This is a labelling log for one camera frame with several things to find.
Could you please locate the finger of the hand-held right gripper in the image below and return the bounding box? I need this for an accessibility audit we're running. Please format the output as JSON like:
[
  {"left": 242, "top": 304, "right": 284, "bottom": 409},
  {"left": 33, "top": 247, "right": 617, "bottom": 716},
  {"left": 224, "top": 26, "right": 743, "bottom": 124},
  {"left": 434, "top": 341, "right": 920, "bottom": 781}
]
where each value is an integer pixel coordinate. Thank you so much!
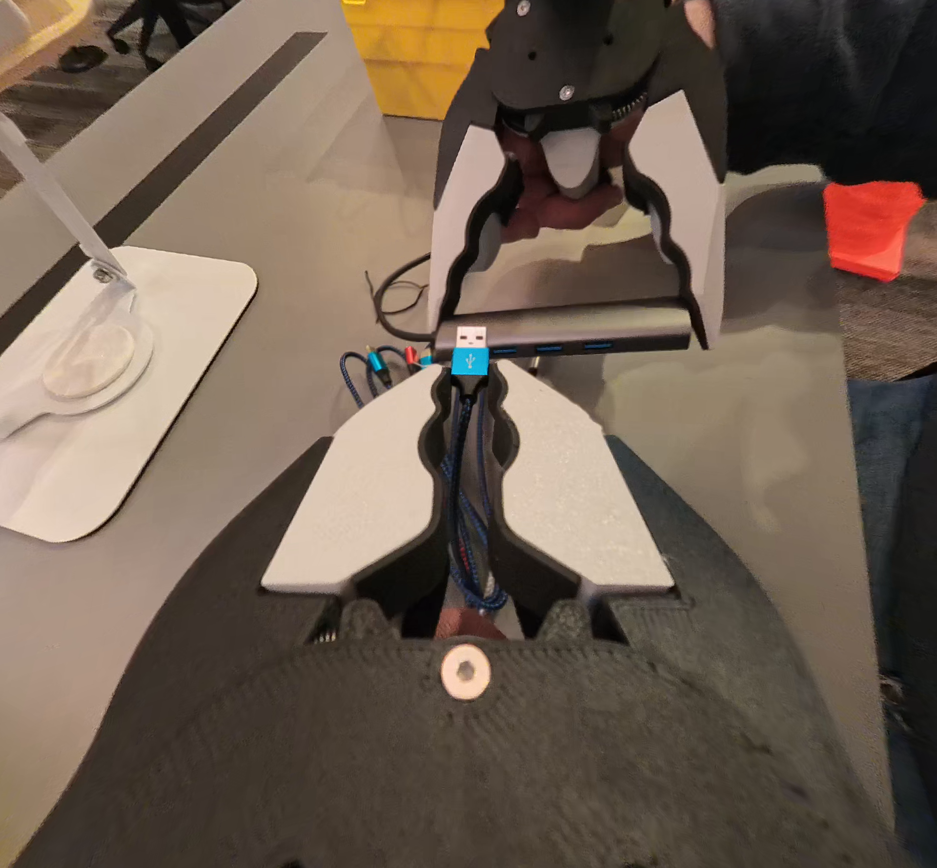
[
  {"left": 624, "top": 89, "right": 728, "bottom": 351},
  {"left": 427, "top": 123, "right": 525, "bottom": 339}
]

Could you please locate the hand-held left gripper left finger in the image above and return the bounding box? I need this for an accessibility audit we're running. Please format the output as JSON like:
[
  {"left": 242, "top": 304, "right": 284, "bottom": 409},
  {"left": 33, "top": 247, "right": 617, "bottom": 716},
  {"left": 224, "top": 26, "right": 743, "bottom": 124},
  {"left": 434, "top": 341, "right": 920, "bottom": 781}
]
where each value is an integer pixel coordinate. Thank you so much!
[{"left": 261, "top": 364, "right": 451, "bottom": 620}]

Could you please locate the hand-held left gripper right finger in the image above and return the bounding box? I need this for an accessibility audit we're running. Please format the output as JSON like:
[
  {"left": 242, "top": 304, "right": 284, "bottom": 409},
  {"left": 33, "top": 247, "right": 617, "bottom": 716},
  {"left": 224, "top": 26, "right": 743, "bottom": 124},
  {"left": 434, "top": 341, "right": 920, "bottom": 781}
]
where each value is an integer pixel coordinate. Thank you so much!
[{"left": 485, "top": 360, "right": 676, "bottom": 620}]

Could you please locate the blue braided cable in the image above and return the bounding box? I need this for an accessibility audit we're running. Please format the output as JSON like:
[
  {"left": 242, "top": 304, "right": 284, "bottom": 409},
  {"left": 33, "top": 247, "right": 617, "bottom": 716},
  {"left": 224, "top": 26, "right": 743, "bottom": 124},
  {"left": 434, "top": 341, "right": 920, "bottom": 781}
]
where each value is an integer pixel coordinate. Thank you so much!
[{"left": 338, "top": 325, "right": 513, "bottom": 616}]

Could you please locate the grey usb hub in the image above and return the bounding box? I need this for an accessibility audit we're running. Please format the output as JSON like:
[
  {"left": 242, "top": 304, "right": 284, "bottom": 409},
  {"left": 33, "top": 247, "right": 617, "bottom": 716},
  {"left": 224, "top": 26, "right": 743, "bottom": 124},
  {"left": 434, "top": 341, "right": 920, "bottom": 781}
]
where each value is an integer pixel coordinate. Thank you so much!
[{"left": 433, "top": 299, "right": 693, "bottom": 365}]

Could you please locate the yellow plastic bin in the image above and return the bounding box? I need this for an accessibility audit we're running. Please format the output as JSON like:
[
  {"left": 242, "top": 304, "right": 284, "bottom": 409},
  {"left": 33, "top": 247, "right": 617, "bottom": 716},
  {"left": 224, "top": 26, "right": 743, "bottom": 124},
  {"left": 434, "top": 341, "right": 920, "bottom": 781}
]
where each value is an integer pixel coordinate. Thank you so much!
[{"left": 329, "top": 0, "right": 705, "bottom": 121}]

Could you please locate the person's right forearm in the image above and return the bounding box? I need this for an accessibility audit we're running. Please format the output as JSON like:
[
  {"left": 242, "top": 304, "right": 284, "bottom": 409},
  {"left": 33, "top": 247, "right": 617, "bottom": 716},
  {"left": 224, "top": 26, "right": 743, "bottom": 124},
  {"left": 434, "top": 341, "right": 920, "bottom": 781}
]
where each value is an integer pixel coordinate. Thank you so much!
[{"left": 703, "top": 0, "right": 937, "bottom": 199}]

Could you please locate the person's right hand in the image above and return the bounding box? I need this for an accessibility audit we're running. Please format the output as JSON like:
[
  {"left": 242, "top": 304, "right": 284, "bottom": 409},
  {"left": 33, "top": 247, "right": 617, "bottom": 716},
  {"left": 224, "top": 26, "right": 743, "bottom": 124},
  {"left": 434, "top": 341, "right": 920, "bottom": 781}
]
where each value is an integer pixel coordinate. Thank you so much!
[{"left": 501, "top": 0, "right": 718, "bottom": 244}]

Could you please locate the black twist tie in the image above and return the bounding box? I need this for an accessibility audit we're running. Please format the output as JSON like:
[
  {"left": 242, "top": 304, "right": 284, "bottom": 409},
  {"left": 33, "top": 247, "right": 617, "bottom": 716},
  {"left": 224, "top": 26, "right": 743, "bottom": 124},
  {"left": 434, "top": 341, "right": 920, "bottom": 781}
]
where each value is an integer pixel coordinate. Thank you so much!
[{"left": 373, "top": 281, "right": 429, "bottom": 316}]

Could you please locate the white stand base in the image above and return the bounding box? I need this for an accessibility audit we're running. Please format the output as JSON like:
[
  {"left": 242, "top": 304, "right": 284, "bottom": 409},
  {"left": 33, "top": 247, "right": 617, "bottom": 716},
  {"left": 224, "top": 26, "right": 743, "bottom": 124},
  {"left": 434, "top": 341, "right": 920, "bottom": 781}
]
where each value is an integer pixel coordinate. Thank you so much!
[{"left": 0, "top": 246, "right": 259, "bottom": 543}]

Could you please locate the person's jeans leg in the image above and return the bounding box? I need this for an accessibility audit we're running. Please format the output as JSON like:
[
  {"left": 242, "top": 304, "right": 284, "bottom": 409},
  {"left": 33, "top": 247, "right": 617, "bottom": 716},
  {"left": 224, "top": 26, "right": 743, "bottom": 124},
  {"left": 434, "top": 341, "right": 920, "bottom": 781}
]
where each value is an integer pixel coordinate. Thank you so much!
[{"left": 848, "top": 370, "right": 937, "bottom": 868}]

